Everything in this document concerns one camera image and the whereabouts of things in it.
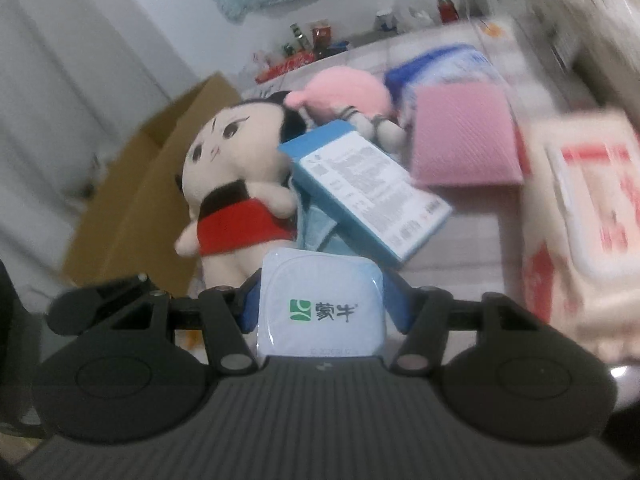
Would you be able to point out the red thermos bottle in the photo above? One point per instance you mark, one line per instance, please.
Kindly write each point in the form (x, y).
(446, 9)

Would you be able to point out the grey striped plush toy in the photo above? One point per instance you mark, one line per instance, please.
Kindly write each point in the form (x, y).
(375, 127)

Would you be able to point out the plaid floral bed sheet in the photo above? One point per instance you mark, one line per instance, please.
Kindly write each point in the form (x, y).
(480, 230)

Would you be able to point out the black-haired doll plush red dress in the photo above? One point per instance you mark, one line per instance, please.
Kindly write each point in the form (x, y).
(235, 160)

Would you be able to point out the white curtain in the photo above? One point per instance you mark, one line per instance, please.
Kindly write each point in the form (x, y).
(75, 75)

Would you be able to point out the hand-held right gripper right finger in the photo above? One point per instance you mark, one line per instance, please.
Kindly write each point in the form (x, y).
(396, 305)

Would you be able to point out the glass bottle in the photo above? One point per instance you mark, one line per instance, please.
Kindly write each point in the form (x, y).
(298, 40)

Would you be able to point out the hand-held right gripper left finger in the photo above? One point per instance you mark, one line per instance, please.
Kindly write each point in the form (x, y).
(250, 307)

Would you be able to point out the white and red wet wipes pack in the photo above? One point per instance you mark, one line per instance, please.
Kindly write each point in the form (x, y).
(585, 220)

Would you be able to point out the pink padded pouch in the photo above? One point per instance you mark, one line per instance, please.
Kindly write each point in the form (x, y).
(462, 135)

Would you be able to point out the pink round plush toy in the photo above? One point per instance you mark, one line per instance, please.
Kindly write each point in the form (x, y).
(345, 92)

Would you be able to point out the white yogurt cup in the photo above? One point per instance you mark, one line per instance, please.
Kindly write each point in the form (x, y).
(320, 305)

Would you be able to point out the blue printed carton box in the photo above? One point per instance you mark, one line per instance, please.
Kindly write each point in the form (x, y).
(360, 190)

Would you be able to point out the blue and white soft pack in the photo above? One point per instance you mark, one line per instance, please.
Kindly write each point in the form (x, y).
(445, 67)

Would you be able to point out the white lace cloth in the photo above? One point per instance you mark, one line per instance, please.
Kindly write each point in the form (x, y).
(580, 10)

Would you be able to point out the blue flat item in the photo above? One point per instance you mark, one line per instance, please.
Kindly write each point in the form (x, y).
(335, 50)

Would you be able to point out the brown cardboard box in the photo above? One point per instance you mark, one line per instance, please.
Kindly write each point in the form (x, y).
(130, 210)

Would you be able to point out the light blue cloth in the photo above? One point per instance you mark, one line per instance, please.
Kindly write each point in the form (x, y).
(317, 230)

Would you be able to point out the red snack packet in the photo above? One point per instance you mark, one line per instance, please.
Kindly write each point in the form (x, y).
(282, 67)

